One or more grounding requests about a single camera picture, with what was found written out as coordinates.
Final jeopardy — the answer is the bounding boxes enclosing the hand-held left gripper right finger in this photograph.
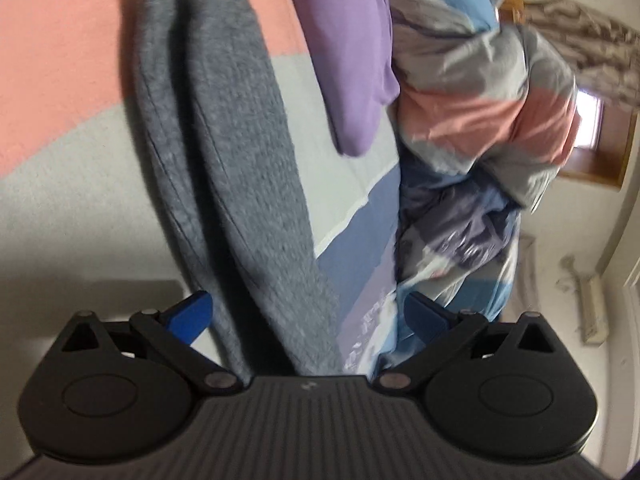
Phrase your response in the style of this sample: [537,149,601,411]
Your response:
[369,291,558,393]

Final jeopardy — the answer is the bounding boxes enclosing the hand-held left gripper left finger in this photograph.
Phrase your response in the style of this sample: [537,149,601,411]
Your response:
[59,291,247,397]

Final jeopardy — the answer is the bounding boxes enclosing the grey knit pants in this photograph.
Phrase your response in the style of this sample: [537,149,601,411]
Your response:
[120,0,351,378]

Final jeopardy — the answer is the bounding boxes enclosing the purple garment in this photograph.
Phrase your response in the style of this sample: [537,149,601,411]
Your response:
[277,0,401,157]

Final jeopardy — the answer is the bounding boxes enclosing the striped pastel duvet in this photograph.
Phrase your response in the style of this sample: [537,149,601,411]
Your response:
[370,0,581,376]

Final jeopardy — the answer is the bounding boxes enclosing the wooden framed window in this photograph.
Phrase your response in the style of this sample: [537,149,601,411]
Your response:
[556,87,639,191]

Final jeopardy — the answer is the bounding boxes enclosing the patterned grey curtain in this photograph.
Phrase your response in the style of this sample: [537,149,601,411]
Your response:
[525,0,640,107]

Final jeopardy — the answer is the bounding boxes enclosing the striped bed sheet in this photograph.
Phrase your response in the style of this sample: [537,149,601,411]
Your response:
[0,0,416,376]

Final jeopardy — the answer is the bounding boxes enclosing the white wall-mounted unit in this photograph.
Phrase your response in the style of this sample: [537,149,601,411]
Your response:
[557,255,612,346]

